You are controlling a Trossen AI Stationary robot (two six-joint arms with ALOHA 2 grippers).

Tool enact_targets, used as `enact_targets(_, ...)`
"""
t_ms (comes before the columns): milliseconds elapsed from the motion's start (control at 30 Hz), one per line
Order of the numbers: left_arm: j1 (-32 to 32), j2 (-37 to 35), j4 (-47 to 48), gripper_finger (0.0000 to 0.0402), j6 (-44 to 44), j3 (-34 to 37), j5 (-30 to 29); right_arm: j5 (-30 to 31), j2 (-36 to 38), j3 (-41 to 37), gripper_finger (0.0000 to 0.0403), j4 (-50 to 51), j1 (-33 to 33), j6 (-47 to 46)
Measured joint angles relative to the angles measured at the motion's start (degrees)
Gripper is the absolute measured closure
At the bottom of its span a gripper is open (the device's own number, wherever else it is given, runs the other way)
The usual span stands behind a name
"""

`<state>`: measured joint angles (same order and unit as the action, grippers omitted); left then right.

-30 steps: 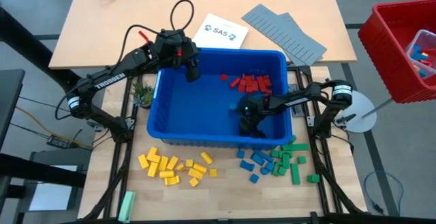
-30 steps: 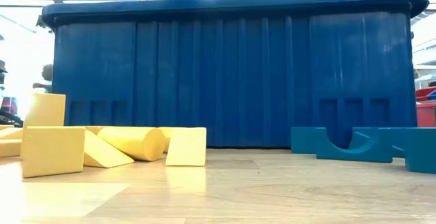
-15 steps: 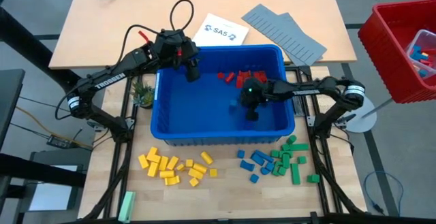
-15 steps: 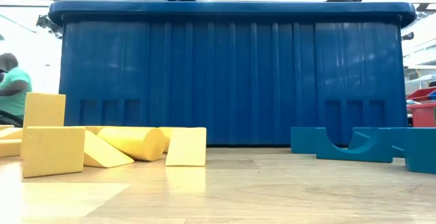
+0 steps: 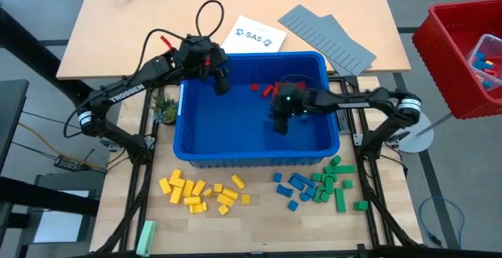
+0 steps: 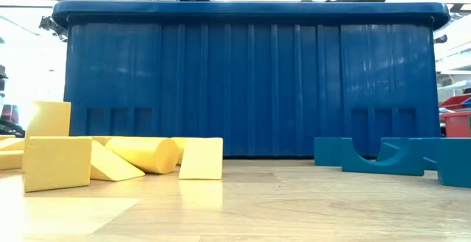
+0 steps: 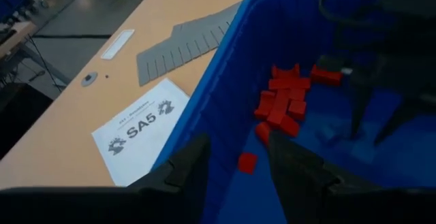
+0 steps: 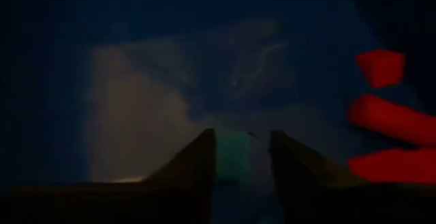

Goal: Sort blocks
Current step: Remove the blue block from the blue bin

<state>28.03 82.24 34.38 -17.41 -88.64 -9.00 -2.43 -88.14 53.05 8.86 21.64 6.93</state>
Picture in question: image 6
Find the yellow foam wedge block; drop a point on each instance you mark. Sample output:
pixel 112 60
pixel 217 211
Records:
pixel 110 170

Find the black ceiling fixture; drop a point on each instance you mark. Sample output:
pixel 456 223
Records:
pixel 441 39

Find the red background object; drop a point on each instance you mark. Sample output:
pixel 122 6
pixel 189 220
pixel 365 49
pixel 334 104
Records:
pixel 10 114

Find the black ceiling spotlight cluster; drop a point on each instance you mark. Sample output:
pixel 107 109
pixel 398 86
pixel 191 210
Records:
pixel 51 25

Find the large blue plastic bin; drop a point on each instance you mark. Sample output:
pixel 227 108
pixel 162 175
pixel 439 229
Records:
pixel 257 87

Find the blue foam arch block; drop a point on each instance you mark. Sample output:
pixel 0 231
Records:
pixel 404 166

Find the dark background object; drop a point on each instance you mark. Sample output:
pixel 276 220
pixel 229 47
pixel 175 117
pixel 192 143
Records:
pixel 2 76

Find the red tilted tray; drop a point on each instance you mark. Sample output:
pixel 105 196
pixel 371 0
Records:
pixel 456 102

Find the black slanted bar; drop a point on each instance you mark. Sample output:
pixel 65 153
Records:
pixel 11 126

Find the red plastic bin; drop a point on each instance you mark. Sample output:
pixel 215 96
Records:
pixel 458 126

